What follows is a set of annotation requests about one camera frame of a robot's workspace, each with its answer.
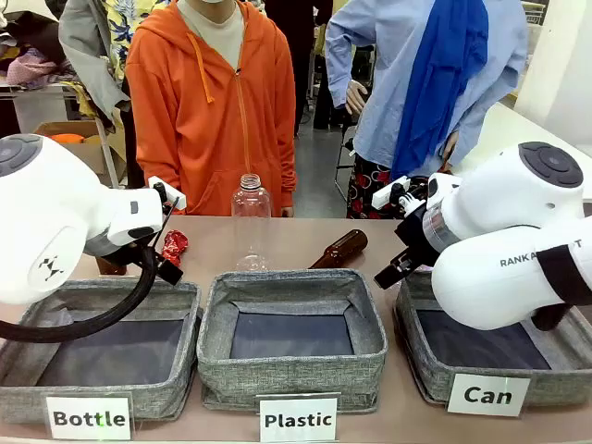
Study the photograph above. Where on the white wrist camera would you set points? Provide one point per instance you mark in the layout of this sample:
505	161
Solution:
386	194
172	194

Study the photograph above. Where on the crushed red can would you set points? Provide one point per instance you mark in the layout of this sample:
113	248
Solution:
176	245

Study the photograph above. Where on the orange cloth bundle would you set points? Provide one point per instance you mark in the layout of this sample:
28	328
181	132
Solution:
67	138

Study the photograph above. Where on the pile of mixed clothes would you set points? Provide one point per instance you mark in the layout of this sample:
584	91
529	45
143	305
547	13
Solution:
28	55

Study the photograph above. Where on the brown glass bottle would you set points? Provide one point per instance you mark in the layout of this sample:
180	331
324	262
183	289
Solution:
111	267
344	247

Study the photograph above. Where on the light blue mannequin shirt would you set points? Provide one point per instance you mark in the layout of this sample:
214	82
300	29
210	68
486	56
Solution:
384	120

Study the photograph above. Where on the black folding chair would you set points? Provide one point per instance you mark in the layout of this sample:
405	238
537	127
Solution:
344	152

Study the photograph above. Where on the yellow floral shirt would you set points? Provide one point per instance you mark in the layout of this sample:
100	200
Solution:
125	28

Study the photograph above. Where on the cardboard box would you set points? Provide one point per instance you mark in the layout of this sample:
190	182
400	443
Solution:
88	152

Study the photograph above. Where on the orange zip hoodie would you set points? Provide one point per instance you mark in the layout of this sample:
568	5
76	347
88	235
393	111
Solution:
208	129

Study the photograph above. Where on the grey fabric basket Bottle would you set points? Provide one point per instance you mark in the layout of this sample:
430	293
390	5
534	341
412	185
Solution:
115	356

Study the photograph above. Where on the white face mask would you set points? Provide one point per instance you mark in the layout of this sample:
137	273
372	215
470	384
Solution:
217	1

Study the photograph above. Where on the white Plastic label sign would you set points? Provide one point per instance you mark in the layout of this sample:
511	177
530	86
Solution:
298	420

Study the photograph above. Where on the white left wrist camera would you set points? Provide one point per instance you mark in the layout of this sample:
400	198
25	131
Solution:
172	194

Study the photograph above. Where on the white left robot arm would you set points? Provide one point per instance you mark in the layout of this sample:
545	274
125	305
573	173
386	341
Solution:
46	208

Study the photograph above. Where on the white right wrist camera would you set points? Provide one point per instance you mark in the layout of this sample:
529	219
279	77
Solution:
386	194

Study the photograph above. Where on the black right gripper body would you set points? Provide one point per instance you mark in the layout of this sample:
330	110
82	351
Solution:
418	240

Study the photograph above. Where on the white clothes table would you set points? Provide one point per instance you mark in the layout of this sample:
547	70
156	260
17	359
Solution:
46	99

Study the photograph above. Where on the clear plastic bottle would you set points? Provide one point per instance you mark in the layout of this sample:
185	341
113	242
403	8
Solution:
250	217

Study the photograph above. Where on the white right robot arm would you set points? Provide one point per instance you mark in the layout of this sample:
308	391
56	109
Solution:
499	287

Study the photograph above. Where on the mannequin hand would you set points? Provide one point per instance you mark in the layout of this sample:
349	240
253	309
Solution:
451	148
355	97

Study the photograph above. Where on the royal blue scarf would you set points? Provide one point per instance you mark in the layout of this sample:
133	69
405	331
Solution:
439	83

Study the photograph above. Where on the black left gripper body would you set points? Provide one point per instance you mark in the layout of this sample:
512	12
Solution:
170	273

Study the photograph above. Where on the grey jacket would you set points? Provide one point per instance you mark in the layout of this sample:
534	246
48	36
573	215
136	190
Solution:
88	55

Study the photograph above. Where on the grey fabric basket Plastic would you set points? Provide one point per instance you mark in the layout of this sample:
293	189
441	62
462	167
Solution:
291	335

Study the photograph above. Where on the grey fabric basket Can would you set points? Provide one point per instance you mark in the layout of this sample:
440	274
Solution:
485	353

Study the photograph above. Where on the black red floral skirt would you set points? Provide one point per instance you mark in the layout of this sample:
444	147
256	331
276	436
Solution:
370	189

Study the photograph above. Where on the person left forearm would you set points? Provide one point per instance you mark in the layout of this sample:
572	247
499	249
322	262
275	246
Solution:
284	176

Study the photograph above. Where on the white Can label sign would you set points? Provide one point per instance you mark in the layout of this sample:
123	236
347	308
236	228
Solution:
488	395

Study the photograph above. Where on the person right forearm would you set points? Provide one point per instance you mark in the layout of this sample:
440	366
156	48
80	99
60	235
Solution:
157	162

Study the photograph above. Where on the white Bottle label sign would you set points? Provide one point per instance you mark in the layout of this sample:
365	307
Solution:
89	418

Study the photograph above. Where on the person in black clothes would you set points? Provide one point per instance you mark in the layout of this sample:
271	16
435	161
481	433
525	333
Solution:
300	55

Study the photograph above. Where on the person left hand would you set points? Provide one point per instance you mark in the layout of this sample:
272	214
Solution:
287	212

